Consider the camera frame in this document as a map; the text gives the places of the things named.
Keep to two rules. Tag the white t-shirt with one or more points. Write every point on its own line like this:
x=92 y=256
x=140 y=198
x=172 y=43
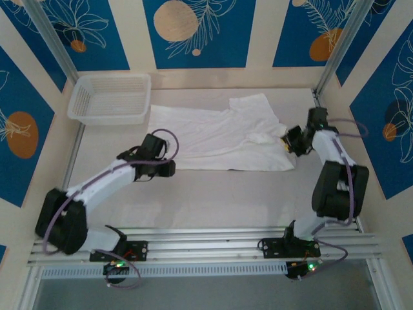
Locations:
x=219 y=139

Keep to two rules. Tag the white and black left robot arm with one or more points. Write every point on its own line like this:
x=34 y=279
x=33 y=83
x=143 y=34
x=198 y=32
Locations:
x=103 y=181

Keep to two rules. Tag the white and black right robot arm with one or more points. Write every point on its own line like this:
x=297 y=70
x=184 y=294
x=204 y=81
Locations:
x=326 y=148

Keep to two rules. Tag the white plastic basket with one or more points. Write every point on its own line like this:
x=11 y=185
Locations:
x=106 y=97

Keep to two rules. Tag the left controller board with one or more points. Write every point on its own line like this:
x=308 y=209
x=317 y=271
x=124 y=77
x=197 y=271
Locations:
x=116 y=269

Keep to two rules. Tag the controller board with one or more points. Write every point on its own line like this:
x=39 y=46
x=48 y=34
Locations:
x=300 y=269
x=116 y=269

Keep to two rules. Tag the right controller board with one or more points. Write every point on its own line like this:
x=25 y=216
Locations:
x=300 y=269

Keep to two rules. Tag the left aluminium table side rail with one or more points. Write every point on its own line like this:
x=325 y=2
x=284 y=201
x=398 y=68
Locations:
x=72 y=161

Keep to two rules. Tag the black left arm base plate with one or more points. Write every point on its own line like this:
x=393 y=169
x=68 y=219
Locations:
x=138 y=248

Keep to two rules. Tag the aluminium mounting rail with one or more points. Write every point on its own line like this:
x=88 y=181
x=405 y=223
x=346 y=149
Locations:
x=200 y=247

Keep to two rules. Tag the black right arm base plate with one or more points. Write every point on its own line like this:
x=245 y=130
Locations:
x=271 y=247

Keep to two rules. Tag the right aluminium frame post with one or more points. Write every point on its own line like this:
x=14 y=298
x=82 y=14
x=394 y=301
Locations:
x=342 y=45

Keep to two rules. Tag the aluminium frame post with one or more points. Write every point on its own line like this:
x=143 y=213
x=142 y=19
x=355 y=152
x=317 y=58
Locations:
x=51 y=42
x=342 y=45

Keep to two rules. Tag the left aluminium frame post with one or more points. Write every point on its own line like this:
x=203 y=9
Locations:
x=51 y=42

